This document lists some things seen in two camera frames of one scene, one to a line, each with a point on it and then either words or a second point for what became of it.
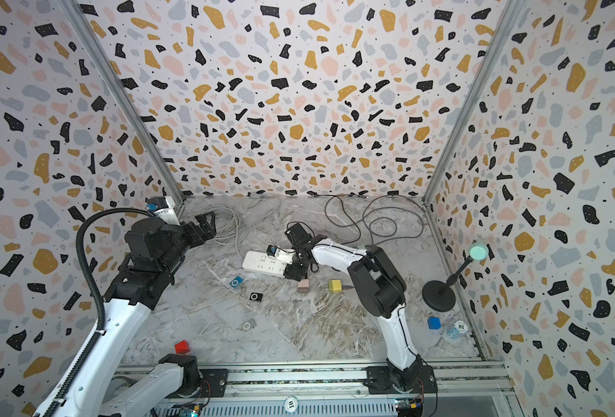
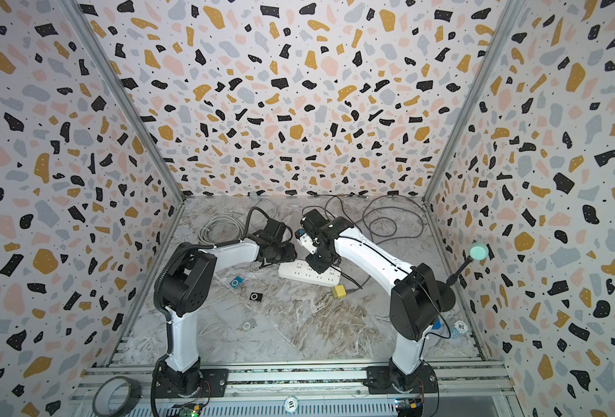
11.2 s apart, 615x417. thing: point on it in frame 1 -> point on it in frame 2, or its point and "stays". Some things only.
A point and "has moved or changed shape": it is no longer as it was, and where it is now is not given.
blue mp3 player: x=236 y=281 stays
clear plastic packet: x=459 y=329 stays
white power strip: x=261 y=262 has moved or changed shape
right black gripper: x=294 y=272 -> x=315 y=264
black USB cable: x=380 y=219 -> x=374 y=240
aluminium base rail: x=446 y=388 stays
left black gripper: x=193 y=230 -> x=294 y=254
